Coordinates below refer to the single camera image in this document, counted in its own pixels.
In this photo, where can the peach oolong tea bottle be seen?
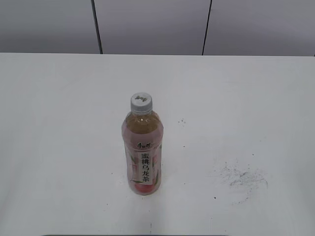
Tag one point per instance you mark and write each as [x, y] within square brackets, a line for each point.
[142, 136]

